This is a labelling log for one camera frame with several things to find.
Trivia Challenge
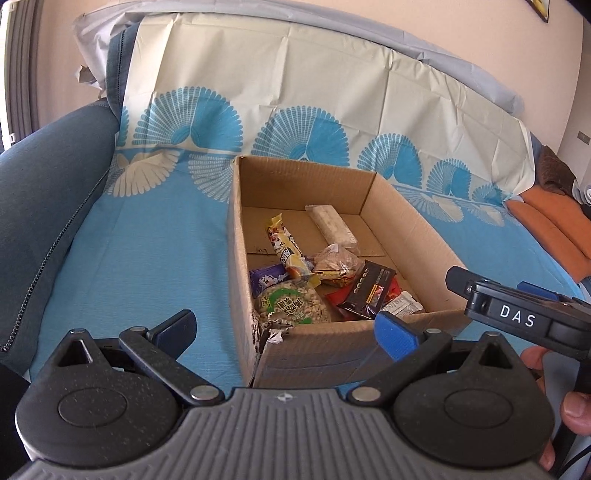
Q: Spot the white silver snack bar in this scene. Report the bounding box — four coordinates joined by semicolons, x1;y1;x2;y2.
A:
382;291;424;317

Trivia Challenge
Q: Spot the dark brown chocolate bar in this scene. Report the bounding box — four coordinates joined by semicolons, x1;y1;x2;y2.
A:
338;261;397;320

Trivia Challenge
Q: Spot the red snack packet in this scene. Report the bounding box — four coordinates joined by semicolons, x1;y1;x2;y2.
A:
325;276;402;321

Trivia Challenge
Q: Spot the clear bag of cookies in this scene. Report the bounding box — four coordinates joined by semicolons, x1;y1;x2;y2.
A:
312;244;365;287

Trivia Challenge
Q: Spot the green label peanut pack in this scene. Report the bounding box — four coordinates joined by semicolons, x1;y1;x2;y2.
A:
256;280;332;328

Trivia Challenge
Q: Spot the purple candy wrapper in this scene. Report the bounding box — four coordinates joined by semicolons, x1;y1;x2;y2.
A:
249;264;290;297

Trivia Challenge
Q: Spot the beige wafer pack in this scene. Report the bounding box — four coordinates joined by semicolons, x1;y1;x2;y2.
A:
305;205;359;252

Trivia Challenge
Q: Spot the yellow snack bar wrapper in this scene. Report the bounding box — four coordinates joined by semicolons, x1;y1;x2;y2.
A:
266;214;321;288

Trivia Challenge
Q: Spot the person's right hand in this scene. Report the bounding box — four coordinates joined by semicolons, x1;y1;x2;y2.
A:
521;346;590;479

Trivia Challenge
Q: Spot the orange cushion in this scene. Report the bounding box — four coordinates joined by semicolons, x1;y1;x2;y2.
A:
505;185;591;283

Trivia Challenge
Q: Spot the brown cardboard box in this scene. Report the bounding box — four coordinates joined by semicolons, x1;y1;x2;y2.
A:
228;156;468;388

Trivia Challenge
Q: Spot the dark brown cushion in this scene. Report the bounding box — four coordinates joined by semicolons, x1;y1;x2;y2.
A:
536;145;576;197

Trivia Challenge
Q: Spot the blue sofa armrest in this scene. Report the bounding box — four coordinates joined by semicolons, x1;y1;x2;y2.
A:
0;100;119;375

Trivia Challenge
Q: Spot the blue floral sofa cover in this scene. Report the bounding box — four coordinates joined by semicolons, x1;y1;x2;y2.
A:
30;14;579;390

